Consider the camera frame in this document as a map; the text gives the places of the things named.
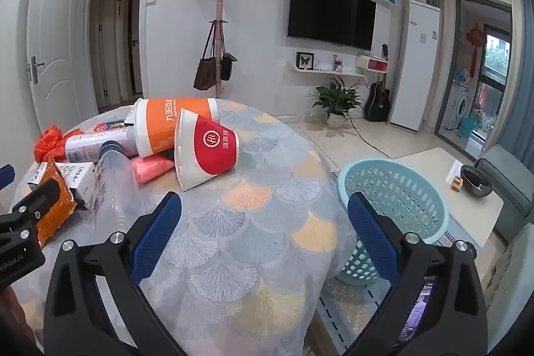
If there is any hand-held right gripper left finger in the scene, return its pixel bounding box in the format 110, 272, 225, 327
44, 191, 197, 356

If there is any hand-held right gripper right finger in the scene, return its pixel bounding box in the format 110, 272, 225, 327
346, 191, 489, 356

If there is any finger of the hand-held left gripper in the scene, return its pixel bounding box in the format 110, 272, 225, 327
0, 177, 64, 244
0, 164, 16, 190

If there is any orange mesh snack packet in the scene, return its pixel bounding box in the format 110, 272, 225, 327
31, 156, 78, 249

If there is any light blue plastic basket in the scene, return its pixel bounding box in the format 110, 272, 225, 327
334, 158, 450, 287

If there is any person's left forearm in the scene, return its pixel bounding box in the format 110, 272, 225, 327
0, 287, 44, 356

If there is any white printed box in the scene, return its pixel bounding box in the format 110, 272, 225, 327
27, 161, 97, 211

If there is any orange plastic bag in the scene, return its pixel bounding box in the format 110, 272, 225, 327
34, 125, 78, 163

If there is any pink packet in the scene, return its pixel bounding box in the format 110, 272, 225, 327
131, 153, 175, 186

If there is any clear plastic bottle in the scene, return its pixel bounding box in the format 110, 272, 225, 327
92, 140, 140, 232

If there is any patterned rug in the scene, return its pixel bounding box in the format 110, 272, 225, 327
315, 277, 393, 356

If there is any white spray can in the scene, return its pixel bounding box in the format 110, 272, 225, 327
64, 126, 140, 164

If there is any small red packet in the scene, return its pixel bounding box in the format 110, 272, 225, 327
92, 121, 128, 132

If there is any red white paper cup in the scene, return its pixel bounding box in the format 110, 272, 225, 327
173, 108, 239, 192

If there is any white coffee table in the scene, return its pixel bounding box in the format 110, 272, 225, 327
390, 147, 505, 248

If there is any black bowl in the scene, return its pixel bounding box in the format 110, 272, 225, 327
459, 165, 494, 198

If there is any large orange white cup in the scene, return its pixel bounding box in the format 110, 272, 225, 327
125, 97, 221, 158

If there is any black guitar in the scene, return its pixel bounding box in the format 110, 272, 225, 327
364, 43, 391, 122

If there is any potted green plant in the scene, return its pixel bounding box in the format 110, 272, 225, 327
312, 77, 363, 130

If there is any grey sofa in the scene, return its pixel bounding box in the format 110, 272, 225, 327
476, 145, 534, 244

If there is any white door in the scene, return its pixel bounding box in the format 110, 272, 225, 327
26, 0, 88, 131

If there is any white washing machine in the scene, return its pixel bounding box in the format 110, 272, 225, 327
444, 83, 471, 130

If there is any brown hanging bag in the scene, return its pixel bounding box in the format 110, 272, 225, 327
194, 22, 218, 91

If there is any white standing air conditioner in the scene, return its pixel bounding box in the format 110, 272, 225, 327
390, 0, 442, 131

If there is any black hanging bag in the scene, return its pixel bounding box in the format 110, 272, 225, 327
220, 22, 237, 81

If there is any glass balcony door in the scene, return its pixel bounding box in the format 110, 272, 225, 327
434, 0, 514, 150

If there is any red knot ornament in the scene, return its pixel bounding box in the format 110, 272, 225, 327
466, 22, 487, 78

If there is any blue curtain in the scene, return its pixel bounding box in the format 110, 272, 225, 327
496, 0, 534, 156

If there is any pink coat rack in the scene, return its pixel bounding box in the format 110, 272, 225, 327
209, 0, 247, 100

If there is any low white wall shelf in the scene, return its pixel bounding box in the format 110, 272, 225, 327
287, 60, 363, 77

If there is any red white wall box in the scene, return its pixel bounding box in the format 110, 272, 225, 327
356, 53, 389, 74

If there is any butterfly picture frame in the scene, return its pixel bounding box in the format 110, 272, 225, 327
295, 51, 315, 71

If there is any wall television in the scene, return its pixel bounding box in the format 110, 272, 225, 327
287, 0, 377, 51

